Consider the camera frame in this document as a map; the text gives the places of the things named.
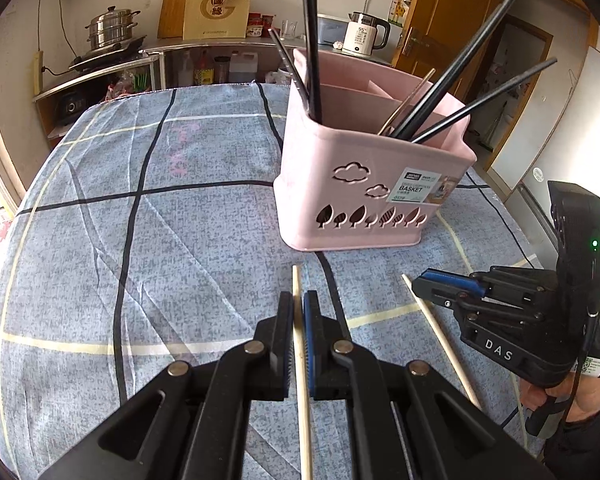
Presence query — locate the clear plastic container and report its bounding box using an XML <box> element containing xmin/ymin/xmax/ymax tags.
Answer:
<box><xmin>316</xmin><ymin>14</ymin><xmax>353</xmax><ymax>43</ymax></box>

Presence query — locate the white electric kettle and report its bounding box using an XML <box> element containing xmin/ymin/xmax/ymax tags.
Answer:
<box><xmin>341</xmin><ymin>11</ymin><xmax>392</xmax><ymax>56</ymax></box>

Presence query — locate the pink utensil basket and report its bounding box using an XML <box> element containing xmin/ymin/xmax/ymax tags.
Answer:
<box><xmin>273</xmin><ymin>46</ymin><xmax>477</xmax><ymax>253</ymax></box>

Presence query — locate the person's right forearm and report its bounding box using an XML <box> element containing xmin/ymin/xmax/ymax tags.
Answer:
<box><xmin>542</xmin><ymin>390</ymin><xmax>600</xmax><ymax>480</ymax></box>

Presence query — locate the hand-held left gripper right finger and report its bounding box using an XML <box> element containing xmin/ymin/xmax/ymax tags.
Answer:
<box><xmin>302</xmin><ymin>290</ymin><xmax>556</xmax><ymax>480</ymax></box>

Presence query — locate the person's right hand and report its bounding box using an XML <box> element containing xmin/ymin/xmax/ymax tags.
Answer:
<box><xmin>521</xmin><ymin>360</ymin><xmax>600</xmax><ymax>426</ymax></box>

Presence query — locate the blue checkered blanket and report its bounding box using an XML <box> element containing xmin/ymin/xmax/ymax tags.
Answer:
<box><xmin>0</xmin><ymin>82</ymin><xmax>546</xmax><ymax>480</ymax></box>

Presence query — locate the black power cable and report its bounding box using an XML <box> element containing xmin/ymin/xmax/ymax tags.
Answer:
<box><xmin>36</xmin><ymin>0</ymin><xmax>83</xmax><ymax>73</ymax></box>

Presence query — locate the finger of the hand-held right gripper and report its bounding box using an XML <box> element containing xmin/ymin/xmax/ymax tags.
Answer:
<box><xmin>421</xmin><ymin>267</ymin><xmax>557</xmax><ymax>292</ymax></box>
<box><xmin>411</xmin><ymin>274</ymin><xmax>556</xmax><ymax>328</ymax></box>

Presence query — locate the wooden cutting board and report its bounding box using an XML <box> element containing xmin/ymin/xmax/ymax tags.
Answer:
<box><xmin>157</xmin><ymin>0</ymin><xmax>210</xmax><ymax>40</ymax></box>

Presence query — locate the large metal table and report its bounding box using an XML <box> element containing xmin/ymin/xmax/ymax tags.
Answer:
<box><xmin>142</xmin><ymin>40</ymin><xmax>396</xmax><ymax>91</ymax></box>

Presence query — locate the brass door handle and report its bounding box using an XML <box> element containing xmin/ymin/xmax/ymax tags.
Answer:
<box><xmin>400</xmin><ymin>27</ymin><xmax>423</xmax><ymax>56</ymax></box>

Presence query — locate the tan paper bag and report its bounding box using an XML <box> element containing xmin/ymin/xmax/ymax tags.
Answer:
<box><xmin>182</xmin><ymin>0</ymin><xmax>255</xmax><ymax>41</ymax></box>

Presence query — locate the small metal table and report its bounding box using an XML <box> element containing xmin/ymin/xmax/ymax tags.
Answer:
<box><xmin>32</xmin><ymin>52</ymin><xmax>161</xmax><ymax>136</ymax></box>

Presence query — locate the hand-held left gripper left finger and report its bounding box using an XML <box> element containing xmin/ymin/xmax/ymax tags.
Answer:
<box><xmin>37</xmin><ymin>290</ymin><xmax>296</xmax><ymax>480</ymax></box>

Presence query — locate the white refrigerator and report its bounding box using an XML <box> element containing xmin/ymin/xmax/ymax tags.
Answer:
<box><xmin>480</xmin><ymin>42</ymin><xmax>600</xmax><ymax>281</ymax></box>

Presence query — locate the soy sauce bottle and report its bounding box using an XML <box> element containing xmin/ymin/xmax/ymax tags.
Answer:
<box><xmin>195</xmin><ymin>50</ymin><xmax>216</xmax><ymax>86</ymax></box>

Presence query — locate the beige power strip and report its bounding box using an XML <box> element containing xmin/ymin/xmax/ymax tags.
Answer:
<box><xmin>32</xmin><ymin>50</ymin><xmax>45</xmax><ymax>96</ymax></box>

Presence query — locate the wooden chopstick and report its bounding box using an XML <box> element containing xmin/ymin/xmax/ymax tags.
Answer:
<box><xmin>291</xmin><ymin>264</ymin><xmax>315</xmax><ymax>480</ymax></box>
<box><xmin>401</xmin><ymin>273</ymin><xmax>482</xmax><ymax>411</ymax></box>
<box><xmin>377</xmin><ymin>68</ymin><xmax>437</xmax><ymax>137</ymax></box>

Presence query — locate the steel steamer pot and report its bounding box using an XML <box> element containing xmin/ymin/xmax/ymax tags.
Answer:
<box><xmin>84</xmin><ymin>5</ymin><xmax>141</xmax><ymax>51</ymax></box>

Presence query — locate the metal chopstick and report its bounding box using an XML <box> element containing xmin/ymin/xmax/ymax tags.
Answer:
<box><xmin>274</xmin><ymin>31</ymin><xmax>311</xmax><ymax>113</ymax></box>
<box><xmin>267</xmin><ymin>28</ymin><xmax>306</xmax><ymax>102</ymax></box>

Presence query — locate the clear oil bottle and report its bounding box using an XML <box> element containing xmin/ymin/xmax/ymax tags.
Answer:
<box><xmin>177</xmin><ymin>52</ymin><xmax>196</xmax><ymax>87</ymax></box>

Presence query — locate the wooden door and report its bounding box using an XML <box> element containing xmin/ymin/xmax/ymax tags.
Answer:
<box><xmin>392</xmin><ymin>0</ymin><xmax>508</xmax><ymax>76</ymax></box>

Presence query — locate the black induction cooker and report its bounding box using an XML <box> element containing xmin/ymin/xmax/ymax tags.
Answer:
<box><xmin>69</xmin><ymin>35</ymin><xmax>148</xmax><ymax>72</ymax></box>

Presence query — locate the black chopstick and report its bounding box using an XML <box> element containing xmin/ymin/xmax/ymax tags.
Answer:
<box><xmin>397</xmin><ymin>0</ymin><xmax>520</xmax><ymax>141</ymax></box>
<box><xmin>412</xmin><ymin>57</ymin><xmax>558</xmax><ymax>143</ymax></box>
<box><xmin>391</xmin><ymin>0</ymin><xmax>515</xmax><ymax>138</ymax></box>
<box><xmin>307</xmin><ymin>0</ymin><xmax>324</xmax><ymax>123</ymax></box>
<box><xmin>300</xmin><ymin>0</ymin><xmax>317</xmax><ymax>120</ymax></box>

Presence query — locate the pink woven basket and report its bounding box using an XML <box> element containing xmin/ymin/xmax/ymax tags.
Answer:
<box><xmin>105</xmin><ymin>82</ymin><xmax>148</xmax><ymax>102</ymax></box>

